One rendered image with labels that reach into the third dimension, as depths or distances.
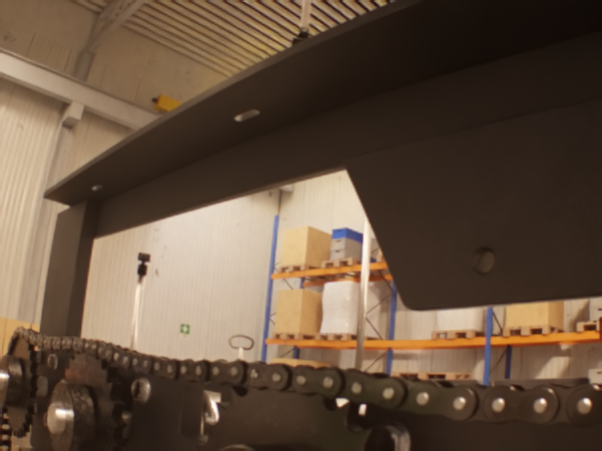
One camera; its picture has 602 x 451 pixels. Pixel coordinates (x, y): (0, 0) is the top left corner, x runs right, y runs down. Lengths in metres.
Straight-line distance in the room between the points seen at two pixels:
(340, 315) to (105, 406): 9.88
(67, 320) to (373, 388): 0.58
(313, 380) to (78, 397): 0.30
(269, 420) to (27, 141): 10.83
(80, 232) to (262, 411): 0.53
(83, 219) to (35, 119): 10.49
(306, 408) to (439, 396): 0.09
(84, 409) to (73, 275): 0.30
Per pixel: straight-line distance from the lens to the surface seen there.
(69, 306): 0.77
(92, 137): 11.63
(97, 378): 0.52
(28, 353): 0.78
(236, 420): 0.33
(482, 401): 0.22
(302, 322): 11.12
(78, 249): 0.78
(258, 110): 0.45
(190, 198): 0.56
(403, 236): 0.34
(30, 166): 10.95
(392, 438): 0.30
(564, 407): 0.21
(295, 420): 0.29
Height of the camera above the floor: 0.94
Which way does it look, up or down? 15 degrees up
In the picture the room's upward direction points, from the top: 5 degrees clockwise
